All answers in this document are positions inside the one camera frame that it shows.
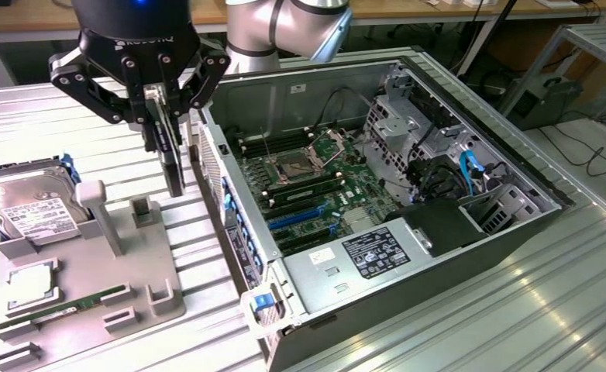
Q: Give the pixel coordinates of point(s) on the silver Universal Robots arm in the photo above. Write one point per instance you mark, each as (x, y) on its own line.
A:
(261, 27)

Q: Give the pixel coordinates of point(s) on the grey power supply unit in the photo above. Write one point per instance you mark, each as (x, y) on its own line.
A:
(353, 263)

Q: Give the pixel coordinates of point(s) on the green RAM stick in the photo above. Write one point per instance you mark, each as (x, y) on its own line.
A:
(74, 306)

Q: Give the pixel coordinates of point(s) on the silver chipset heatsink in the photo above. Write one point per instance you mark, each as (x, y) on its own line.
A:
(360, 219)

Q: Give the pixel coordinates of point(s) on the RAM stick in motherboard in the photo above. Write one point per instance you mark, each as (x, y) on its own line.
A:
(297, 194)

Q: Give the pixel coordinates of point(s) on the silver CPU chip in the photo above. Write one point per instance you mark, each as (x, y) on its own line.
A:
(30, 284)

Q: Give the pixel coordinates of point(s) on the case latch with blue tab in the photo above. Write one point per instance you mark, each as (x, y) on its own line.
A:
(264, 306)

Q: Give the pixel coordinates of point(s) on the grey metal frame shelf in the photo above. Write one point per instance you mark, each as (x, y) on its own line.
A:
(592, 42)

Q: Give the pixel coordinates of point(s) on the open black PC case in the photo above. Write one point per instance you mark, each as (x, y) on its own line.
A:
(436, 248)

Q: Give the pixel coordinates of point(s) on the CPU socket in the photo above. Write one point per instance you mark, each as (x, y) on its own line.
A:
(295, 166)

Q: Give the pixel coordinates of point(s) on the wooden desk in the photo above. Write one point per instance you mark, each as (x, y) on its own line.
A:
(436, 9)

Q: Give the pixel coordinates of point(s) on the hard disk with blue bracket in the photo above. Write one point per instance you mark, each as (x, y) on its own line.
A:
(28, 205)

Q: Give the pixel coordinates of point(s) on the grey parts rack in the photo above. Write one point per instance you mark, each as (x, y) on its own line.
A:
(127, 255)

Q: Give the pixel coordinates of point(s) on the metal socket cover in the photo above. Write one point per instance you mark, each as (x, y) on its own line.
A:
(328, 145)

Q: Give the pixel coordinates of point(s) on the black expansion slot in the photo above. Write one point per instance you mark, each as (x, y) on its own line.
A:
(305, 238)

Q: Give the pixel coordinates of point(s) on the black plastic shroud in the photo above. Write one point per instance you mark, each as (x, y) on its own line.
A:
(436, 228)

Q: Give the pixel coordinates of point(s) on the green motherboard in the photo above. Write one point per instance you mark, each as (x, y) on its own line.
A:
(328, 186)

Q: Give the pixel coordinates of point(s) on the metal disk bay cage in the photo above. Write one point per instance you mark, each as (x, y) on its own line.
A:
(391, 124)

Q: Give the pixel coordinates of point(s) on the black box device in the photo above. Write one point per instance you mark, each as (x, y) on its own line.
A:
(540, 100)

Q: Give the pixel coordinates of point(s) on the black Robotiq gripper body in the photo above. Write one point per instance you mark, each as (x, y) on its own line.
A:
(132, 31)

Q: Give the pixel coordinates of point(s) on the blue expansion slot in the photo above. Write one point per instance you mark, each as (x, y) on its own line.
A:
(295, 217)

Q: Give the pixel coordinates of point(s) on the thin metal locking lever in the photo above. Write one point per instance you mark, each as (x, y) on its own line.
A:
(268, 149)

